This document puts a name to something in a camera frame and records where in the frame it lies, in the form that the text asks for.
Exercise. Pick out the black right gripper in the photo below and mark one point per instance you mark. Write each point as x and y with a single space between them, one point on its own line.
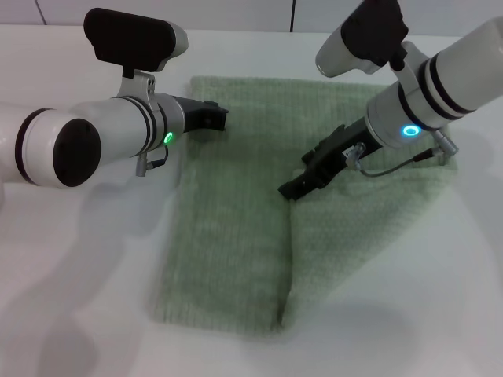
349 145

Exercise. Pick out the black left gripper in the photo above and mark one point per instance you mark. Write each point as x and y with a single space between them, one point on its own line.
195 116

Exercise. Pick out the light green ribbed towel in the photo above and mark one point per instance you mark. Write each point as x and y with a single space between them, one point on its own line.
236 235

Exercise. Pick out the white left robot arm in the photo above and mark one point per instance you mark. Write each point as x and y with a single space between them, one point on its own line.
110 125

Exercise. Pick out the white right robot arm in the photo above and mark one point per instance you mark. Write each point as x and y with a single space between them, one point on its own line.
452 78

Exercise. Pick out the black vertical bar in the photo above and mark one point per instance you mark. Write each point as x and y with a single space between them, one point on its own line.
293 15

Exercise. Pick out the silver left camera bracket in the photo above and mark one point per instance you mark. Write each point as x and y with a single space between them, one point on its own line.
137 86

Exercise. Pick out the silver camera bracket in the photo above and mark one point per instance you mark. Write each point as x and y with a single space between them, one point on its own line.
408 78
137 86

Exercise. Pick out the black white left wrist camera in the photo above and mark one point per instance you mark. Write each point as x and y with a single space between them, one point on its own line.
125 39

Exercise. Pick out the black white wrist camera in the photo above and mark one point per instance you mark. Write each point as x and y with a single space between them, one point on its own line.
125 39
365 31

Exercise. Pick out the silver right camera bracket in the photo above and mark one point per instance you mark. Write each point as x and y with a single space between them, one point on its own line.
408 78

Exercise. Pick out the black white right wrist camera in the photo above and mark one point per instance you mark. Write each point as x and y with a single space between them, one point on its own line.
365 31

